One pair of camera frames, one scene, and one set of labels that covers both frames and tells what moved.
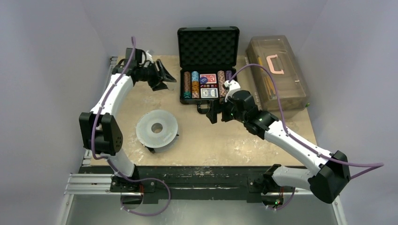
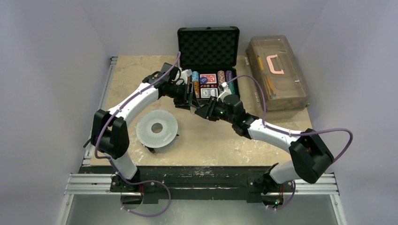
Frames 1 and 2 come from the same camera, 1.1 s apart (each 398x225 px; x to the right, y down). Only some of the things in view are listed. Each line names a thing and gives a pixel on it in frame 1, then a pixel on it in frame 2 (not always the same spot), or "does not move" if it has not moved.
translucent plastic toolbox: [275, 53] does not move
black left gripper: [162, 75] to [184, 102]
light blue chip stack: [195, 76] does not move
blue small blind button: [203, 80] does not move
